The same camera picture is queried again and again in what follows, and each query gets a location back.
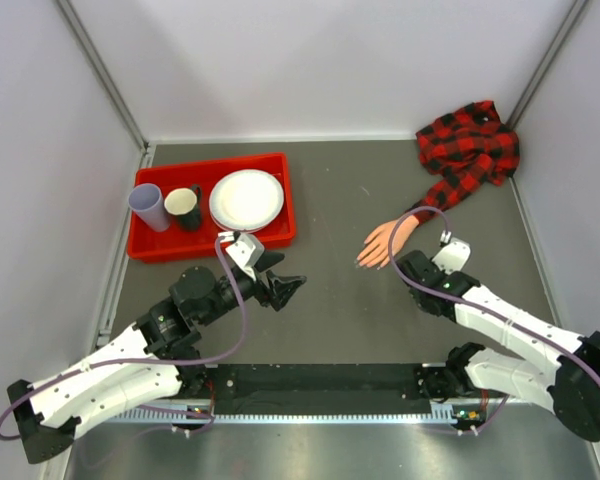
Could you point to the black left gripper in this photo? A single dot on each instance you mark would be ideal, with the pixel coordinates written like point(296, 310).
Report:
point(281, 287)

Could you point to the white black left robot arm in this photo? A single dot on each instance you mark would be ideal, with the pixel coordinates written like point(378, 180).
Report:
point(153, 358)

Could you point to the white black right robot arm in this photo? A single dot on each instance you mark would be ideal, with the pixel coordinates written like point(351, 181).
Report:
point(547, 366)

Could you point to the mannequin hand with nails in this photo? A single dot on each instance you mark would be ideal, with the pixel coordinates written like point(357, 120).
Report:
point(389, 237)

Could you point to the white paper plate stack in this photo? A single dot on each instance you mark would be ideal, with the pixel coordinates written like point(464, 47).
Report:
point(247, 200)

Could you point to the dark green mug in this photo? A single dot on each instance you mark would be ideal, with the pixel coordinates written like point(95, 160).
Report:
point(183, 204)

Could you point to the lilac plastic cup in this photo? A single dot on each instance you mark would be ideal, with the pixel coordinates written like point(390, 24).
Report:
point(147, 202)

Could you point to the red black plaid shirt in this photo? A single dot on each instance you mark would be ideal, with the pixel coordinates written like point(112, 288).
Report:
point(466, 149)

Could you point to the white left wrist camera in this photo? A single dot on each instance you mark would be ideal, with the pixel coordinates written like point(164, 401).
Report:
point(244, 249)

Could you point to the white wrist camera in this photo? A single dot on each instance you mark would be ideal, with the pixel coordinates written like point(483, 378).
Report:
point(453, 254)
point(244, 249)

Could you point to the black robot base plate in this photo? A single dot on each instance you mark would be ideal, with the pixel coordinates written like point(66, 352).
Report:
point(338, 388)

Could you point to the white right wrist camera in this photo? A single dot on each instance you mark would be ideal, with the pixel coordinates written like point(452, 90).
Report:
point(453, 254)

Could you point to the grey slotted cable duct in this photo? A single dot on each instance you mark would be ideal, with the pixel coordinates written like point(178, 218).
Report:
point(427, 413)

